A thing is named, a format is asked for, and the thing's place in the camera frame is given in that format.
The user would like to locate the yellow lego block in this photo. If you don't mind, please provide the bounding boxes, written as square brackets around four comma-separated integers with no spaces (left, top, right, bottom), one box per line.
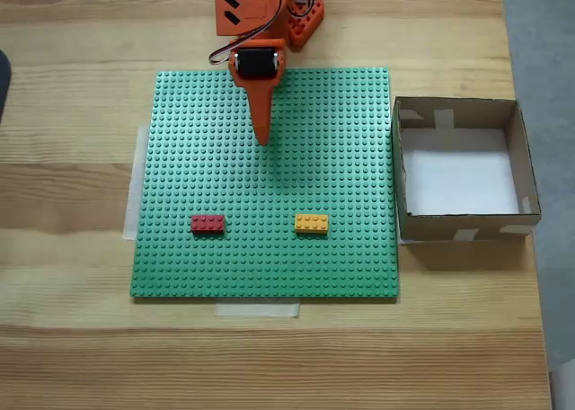
[294,213,330,236]

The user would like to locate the green lego baseplate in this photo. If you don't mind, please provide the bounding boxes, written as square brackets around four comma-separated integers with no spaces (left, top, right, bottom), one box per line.
[128,67,401,299]

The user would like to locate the red lego block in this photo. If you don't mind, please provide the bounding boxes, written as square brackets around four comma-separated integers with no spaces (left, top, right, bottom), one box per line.
[190,214,227,236]

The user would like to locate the open cardboard box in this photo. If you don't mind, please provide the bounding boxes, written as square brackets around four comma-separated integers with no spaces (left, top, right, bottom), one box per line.
[391,95,543,245]

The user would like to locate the translucent tape strip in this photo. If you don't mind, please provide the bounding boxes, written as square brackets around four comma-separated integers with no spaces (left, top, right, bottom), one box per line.
[121,122,154,242]
[214,299,301,319]

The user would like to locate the white paper sheet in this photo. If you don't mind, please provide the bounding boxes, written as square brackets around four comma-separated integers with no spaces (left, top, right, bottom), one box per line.
[399,127,522,217]

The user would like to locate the black rounded object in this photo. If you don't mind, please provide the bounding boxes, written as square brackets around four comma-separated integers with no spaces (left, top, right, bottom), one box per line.
[0,49,13,126]

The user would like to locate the striped servo cable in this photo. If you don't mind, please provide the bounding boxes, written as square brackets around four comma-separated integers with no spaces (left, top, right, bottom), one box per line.
[208,0,288,67]

